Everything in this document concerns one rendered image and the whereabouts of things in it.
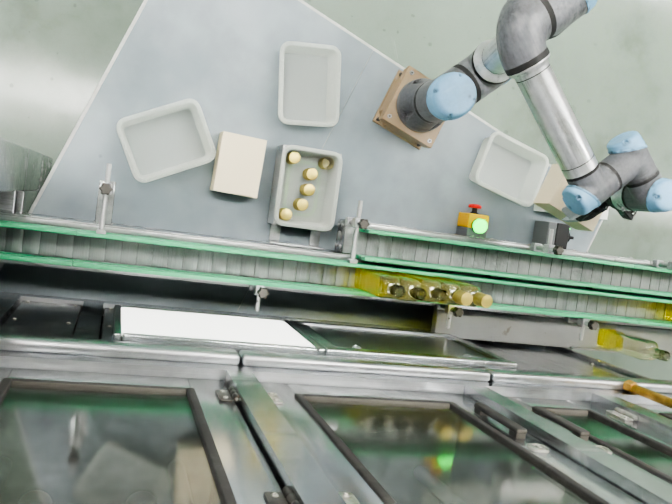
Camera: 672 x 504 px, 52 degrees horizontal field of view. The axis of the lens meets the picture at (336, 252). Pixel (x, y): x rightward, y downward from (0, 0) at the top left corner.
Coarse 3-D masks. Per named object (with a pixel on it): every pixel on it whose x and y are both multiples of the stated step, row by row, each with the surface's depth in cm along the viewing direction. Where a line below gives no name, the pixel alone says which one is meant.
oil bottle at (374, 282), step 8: (360, 272) 189; (368, 272) 183; (376, 272) 183; (360, 280) 188; (368, 280) 182; (376, 280) 177; (384, 280) 173; (392, 280) 174; (360, 288) 188; (368, 288) 182; (376, 288) 176; (384, 288) 173; (384, 296) 174; (392, 296) 174
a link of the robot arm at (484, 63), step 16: (544, 0) 137; (560, 0) 138; (576, 0) 139; (592, 0) 141; (560, 16) 139; (576, 16) 142; (560, 32) 148; (480, 48) 177; (496, 48) 167; (464, 64) 181; (480, 64) 176; (496, 64) 171; (480, 80) 179; (496, 80) 177
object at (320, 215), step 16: (304, 160) 197; (336, 160) 194; (288, 176) 196; (320, 176) 199; (336, 176) 193; (288, 192) 196; (320, 192) 199; (336, 192) 193; (288, 208) 197; (320, 208) 199; (288, 224) 190; (304, 224) 192; (320, 224) 198
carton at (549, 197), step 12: (552, 168) 188; (552, 180) 185; (564, 180) 182; (540, 192) 187; (552, 192) 182; (540, 204) 186; (552, 204) 181; (564, 204) 182; (564, 216) 186; (600, 216) 186; (576, 228) 191; (588, 228) 185
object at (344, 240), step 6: (342, 222) 193; (342, 228) 192; (348, 228) 190; (354, 228) 191; (342, 234) 192; (348, 234) 191; (336, 240) 196; (342, 240) 191; (348, 240) 191; (336, 246) 195; (342, 246) 191; (348, 246) 191; (342, 252) 191; (348, 252) 191
